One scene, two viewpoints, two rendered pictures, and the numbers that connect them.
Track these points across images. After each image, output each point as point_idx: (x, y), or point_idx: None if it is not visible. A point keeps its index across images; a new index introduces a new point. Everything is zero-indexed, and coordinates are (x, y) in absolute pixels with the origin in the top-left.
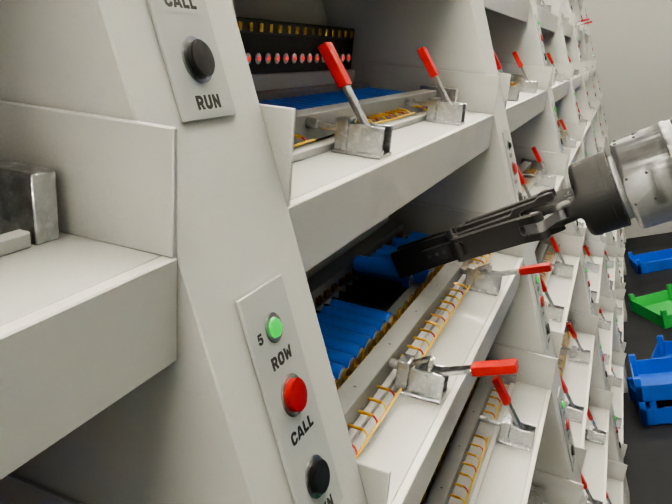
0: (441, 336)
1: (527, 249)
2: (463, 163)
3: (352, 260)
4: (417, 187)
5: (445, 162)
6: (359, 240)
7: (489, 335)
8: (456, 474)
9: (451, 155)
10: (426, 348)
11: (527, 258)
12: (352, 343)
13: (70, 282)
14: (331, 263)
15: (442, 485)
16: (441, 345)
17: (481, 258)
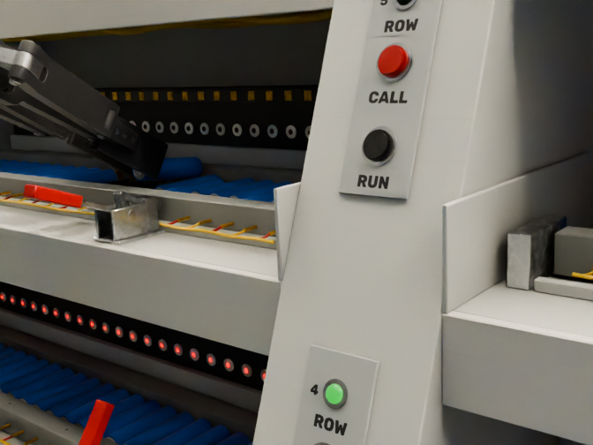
0: (18, 213)
1: (341, 292)
2: (158, 20)
3: (210, 168)
4: (7, 26)
5: (75, 8)
6: (290, 168)
7: (22, 251)
8: (25, 423)
9: (93, 0)
10: (3, 207)
11: (315, 305)
12: (11, 171)
13: None
14: (204, 163)
15: (12, 404)
16: (0, 211)
17: (272, 246)
